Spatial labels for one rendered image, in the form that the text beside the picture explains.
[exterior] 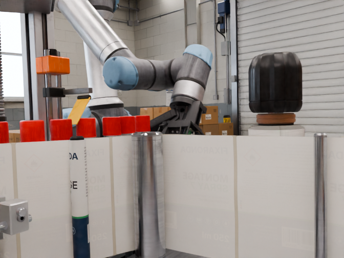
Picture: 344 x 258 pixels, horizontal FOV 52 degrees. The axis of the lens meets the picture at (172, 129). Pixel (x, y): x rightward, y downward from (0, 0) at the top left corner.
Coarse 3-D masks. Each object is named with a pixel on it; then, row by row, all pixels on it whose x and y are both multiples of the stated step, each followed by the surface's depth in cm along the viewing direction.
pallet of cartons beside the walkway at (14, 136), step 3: (9, 132) 407; (12, 132) 406; (15, 132) 405; (18, 132) 402; (9, 135) 399; (12, 135) 393; (15, 135) 387; (18, 135) 382; (9, 138) 400; (12, 138) 393; (15, 138) 388; (18, 138) 382; (9, 141) 400; (12, 141) 394; (15, 141) 388; (18, 141) 383
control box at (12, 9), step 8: (0, 0) 58; (8, 0) 58; (16, 0) 59; (24, 0) 59; (32, 0) 59; (40, 0) 59; (48, 0) 59; (0, 8) 63; (8, 8) 63; (16, 8) 63; (24, 8) 63; (32, 8) 63; (40, 8) 64; (48, 8) 64
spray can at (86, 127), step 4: (80, 120) 58; (84, 120) 58; (88, 120) 59; (92, 120) 59; (76, 124) 59; (80, 124) 59; (84, 124) 58; (88, 124) 59; (92, 124) 59; (76, 128) 59; (80, 128) 59; (84, 128) 58; (88, 128) 59; (92, 128) 59; (76, 132) 59; (80, 132) 59; (84, 132) 59; (88, 132) 59; (92, 132) 59; (84, 136) 59; (88, 136) 59; (92, 136) 59; (96, 136) 60
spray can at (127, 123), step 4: (120, 116) 67; (124, 116) 67; (128, 116) 67; (132, 116) 67; (124, 120) 67; (128, 120) 67; (132, 120) 67; (124, 124) 67; (128, 124) 67; (132, 124) 67; (124, 128) 67; (128, 128) 67; (132, 128) 67; (124, 132) 67; (128, 132) 67; (132, 132) 67
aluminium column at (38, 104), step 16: (32, 16) 65; (48, 16) 67; (32, 32) 65; (48, 32) 67; (32, 48) 66; (48, 48) 67; (32, 64) 66; (32, 80) 66; (32, 96) 66; (32, 112) 68
